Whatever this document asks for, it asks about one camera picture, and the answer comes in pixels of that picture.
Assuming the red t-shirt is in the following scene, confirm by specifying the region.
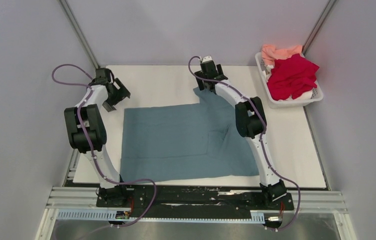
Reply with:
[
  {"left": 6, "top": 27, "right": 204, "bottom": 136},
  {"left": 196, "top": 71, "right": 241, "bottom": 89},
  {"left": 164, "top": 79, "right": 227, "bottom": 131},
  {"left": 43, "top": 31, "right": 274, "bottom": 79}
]
[{"left": 267, "top": 53, "right": 319, "bottom": 101}]

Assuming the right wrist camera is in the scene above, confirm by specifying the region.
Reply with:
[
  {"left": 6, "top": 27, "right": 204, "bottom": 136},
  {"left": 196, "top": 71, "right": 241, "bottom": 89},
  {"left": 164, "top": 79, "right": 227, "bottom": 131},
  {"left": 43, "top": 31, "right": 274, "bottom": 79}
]
[{"left": 200, "top": 55, "right": 213, "bottom": 63}]

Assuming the aluminium front rail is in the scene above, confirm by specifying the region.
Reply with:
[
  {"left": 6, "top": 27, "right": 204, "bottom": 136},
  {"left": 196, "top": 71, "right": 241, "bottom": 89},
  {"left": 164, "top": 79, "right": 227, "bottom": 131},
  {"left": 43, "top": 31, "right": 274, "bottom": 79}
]
[{"left": 46, "top": 187, "right": 348, "bottom": 214}]

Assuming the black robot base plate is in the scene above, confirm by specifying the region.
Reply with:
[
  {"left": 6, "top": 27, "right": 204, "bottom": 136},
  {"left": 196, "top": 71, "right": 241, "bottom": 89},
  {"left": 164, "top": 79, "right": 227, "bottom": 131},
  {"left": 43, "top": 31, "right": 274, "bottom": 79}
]
[{"left": 63, "top": 178, "right": 328, "bottom": 230}]

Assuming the white plastic laundry basket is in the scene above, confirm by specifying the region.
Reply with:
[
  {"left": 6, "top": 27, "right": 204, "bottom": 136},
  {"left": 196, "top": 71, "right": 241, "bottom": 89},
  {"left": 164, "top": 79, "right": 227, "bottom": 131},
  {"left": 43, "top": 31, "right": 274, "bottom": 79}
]
[{"left": 255, "top": 52, "right": 324, "bottom": 109}]

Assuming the teal blue t-shirt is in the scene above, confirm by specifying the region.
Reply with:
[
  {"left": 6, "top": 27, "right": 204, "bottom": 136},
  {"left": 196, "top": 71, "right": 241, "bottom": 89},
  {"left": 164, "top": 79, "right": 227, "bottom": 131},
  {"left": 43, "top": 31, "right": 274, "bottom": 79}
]
[{"left": 120, "top": 88, "right": 259, "bottom": 182}]

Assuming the white slotted cable duct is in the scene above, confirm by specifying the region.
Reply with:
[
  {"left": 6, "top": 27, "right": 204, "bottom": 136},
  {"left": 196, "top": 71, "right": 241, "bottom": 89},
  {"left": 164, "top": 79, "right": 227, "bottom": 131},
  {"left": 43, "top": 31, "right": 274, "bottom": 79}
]
[{"left": 56, "top": 209, "right": 265, "bottom": 224}]

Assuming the right aluminium frame post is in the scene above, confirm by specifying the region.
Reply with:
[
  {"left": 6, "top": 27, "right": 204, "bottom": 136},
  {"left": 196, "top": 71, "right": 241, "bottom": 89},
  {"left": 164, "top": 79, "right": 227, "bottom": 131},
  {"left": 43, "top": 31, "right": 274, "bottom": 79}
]
[{"left": 302, "top": 0, "right": 338, "bottom": 55}]

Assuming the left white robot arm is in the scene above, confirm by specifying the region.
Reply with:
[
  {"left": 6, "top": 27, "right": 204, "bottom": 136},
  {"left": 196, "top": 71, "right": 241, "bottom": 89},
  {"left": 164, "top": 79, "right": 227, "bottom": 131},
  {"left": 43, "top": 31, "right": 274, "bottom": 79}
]
[{"left": 64, "top": 68, "right": 131, "bottom": 207}]

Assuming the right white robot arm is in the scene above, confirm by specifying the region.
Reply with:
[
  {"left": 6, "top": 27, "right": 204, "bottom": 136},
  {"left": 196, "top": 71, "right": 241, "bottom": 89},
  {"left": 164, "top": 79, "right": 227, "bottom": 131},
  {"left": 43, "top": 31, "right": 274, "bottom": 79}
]
[{"left": 188, "top": 56, "right": 287, "bottom": 209}]

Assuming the aluminium frame post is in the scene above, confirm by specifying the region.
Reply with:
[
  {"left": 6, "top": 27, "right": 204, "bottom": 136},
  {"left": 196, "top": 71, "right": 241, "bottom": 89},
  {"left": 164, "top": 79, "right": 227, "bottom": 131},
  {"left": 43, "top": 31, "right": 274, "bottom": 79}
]
[
  {"left": 58, "top": 0, "right": 100, "bottom": 68},
  {"left": 302, "top": 0, "right": 338, "bottom": 55}
]

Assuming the peach orange t-shirt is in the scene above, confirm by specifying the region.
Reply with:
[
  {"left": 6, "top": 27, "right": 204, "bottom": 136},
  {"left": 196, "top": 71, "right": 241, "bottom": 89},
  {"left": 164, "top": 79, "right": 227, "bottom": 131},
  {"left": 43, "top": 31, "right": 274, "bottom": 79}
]
[{"left": 261, "top": 44, "right": 303, "bottom": 66}]

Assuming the left aluminium frame post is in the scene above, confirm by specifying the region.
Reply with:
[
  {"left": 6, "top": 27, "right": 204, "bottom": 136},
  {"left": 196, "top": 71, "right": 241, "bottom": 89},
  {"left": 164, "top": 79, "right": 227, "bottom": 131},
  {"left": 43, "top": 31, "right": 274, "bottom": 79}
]
[{"left": 58, "top": 0, "right": 100, "bottom": 68}]

